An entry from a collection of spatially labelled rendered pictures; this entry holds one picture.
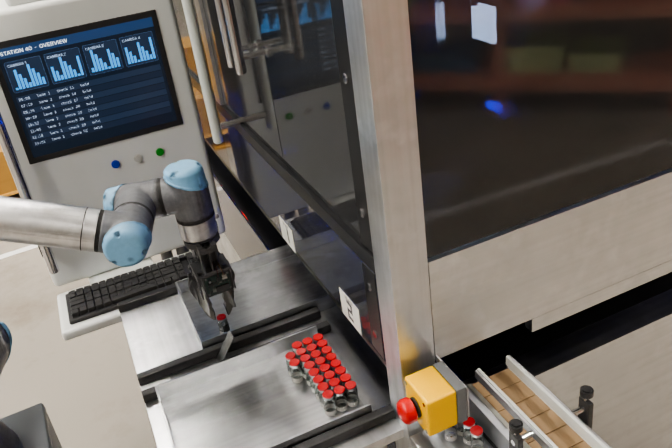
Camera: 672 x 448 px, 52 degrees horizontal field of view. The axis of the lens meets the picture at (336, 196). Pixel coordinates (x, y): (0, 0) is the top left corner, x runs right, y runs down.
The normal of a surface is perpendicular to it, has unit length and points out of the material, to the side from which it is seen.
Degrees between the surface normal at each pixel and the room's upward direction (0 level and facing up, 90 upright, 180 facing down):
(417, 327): 90
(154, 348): 0
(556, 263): 90
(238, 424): 0
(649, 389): 90
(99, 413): 0
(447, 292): 90
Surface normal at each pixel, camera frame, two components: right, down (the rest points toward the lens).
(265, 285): -0.13, -0.88
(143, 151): 0.40, 0.38
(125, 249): 0.15, 0.44
